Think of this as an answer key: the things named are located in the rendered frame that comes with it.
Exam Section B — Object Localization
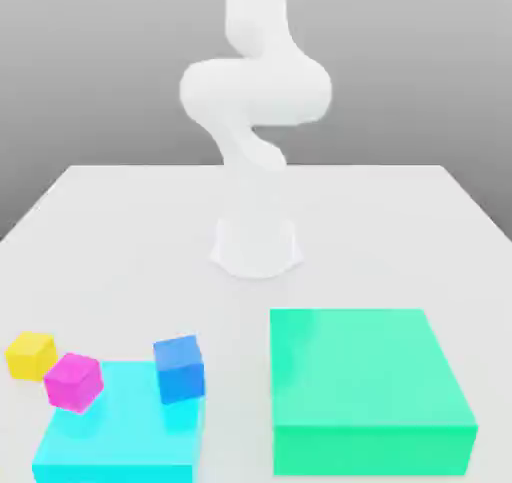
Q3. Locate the small blue cube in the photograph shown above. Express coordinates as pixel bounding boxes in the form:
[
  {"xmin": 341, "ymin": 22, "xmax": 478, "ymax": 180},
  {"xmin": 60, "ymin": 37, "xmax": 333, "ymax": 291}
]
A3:
[{"xmin": 152, "ymin": 333, "xmax": 206, "ymax": 406}]

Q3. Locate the large cyan box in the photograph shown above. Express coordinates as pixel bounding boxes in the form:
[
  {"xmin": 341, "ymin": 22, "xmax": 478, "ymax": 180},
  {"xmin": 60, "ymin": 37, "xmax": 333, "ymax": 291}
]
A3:
[{"xmin": 31, "ymin": 360, "xmax": 208, "ymax": 483}]

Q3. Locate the small yellow cube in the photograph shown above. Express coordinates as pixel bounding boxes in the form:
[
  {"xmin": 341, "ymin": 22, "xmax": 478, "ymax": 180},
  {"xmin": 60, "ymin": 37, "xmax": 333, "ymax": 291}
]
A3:
[{"xmin": 4, "ymin": 330, "xmax": 60, "ymax": 383}]

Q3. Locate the small magenta cube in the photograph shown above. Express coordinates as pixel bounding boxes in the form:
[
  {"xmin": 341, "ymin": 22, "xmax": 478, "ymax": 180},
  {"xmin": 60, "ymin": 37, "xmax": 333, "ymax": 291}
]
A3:
[{"xmin": 42, "ymin": 351, "xmax": 105, "ymax": 415}]

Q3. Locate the large green box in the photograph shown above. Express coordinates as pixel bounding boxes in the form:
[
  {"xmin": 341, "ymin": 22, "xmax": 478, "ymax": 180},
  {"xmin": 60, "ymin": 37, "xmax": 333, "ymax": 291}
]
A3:
[{"xmin": 269, "ymin": 308, "xmax": 480, "ymax": 477}]

